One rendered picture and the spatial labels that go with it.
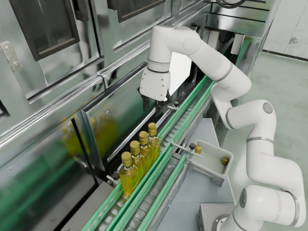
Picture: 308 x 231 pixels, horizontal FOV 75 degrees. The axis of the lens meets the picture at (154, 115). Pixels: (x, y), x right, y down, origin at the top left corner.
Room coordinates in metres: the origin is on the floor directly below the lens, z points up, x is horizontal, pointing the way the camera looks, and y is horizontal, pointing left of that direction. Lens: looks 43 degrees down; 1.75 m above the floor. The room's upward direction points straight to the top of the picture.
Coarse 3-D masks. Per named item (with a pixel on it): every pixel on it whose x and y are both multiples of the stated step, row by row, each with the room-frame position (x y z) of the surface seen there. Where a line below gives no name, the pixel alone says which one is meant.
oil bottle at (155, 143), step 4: (148, 136) 0.58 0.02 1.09; (156, 136) 0.58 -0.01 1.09; (148, 140) 0.56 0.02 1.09; (152, 140) 0.56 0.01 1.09; (156, 140) 0.56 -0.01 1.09; (152, 144) 0.54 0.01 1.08; (156, 144) 0.55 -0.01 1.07; (156, 148) 0.55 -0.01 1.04; (156, 152) 0.55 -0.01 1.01; (156, 156) 0.55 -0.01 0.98
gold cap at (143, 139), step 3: (141, 132) 0.53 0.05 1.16; (144, 132) 0.53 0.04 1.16; (141, 135) 0.52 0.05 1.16; (144, 135) 0.52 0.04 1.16; (147, 135) 0.52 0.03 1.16; (141, 138) 0.51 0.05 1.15; (144, 138) 0.51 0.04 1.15; (147, 138) 0.52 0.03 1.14; (141, 141) 0.51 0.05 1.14; (144, 141) 0.51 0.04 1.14; (147, 141) 0.52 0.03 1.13; (144, 144) 0.51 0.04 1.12
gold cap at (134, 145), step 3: (132, 141) 0.49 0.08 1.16; (135, 141) 0.49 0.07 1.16; (132, 144) 0.48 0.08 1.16; (135, 144) 0.48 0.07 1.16; (138, 144) 0.48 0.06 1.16; (132, 147) 0.46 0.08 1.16; (135, 147) 0.46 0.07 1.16; (138, 147) 0.47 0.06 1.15; (132, 150) 0.46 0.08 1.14; (135, 150) 0.46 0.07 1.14; (138, 150) 0.47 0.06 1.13; (132, 153) 0.46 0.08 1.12; (135, 153) 0.46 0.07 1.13; (138, 153) 0.47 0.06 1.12
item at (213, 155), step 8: (200, 144) 0.76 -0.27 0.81; (208, 144) 0.74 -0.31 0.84; (208, 152) 0.73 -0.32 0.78; (216, 152) 0.71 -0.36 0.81; (224, 152) 0.69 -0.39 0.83; (192, 160) 0.68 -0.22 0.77; (200, 160) 0.68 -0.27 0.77; (208, 160) 0.68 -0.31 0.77; (216, 160) 0.68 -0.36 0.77; (208, 168) 0.58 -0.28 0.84; (216, 168) 0.62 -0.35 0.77; (224, 168) 0.62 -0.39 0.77; (224, 176) 0.54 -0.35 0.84
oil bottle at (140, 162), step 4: (140, 156) 0.47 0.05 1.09; (132, 160) 0.46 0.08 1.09; (136, 160) 0.46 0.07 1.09; (140, 160) 0.46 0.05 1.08; (144, 160) 0.48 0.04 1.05; (136, 164) 0.45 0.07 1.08; (140, 164) 0.46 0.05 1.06; (144, 164) 0.48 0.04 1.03; (140, 168) 0.45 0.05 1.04; (144, 168) 0.48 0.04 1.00; (140, 172) 0.45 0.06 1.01; (144, 172) 0.48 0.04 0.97; (140, 176) 0.45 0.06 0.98; (140, 180) 0.45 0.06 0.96
